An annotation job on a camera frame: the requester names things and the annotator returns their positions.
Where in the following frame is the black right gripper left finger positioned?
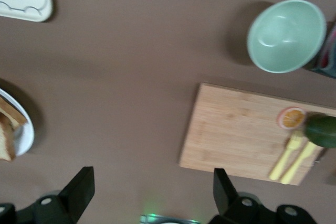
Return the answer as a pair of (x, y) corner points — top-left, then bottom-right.
(15, 166), (95, 224)

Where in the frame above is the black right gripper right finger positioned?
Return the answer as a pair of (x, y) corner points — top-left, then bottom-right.
(209, 168), (316, 224)

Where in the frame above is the white round plate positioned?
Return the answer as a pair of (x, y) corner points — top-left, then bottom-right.
(0, 87), (35, 156)

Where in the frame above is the brown toasted bread slice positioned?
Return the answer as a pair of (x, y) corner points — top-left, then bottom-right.
(0, 95), (28, 131)

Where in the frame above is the wooden cutting board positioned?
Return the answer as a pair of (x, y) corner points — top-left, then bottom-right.
(179, 82), (336, 186)

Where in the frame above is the yellow plastic fork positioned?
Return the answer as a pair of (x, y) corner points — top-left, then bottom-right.
(269, 131), (303, 182)

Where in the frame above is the yellow plastic knife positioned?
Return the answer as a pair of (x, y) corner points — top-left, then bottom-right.
(279, 141), (320, 185)

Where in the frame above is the toy orange slice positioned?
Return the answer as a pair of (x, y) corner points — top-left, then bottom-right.
(278, 106), (307, 130)

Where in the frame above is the green avocado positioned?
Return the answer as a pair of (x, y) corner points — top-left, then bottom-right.
(303, 113), (336, 149)

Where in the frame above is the dark grey folded cloth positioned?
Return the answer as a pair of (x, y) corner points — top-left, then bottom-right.
(308, 22), (336, 79)

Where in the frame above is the mint green bowl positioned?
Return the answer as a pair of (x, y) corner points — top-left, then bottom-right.
(246, 0), (328, 74)

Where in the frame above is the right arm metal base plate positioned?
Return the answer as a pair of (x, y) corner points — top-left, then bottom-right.
(140, 214), (208, 224)

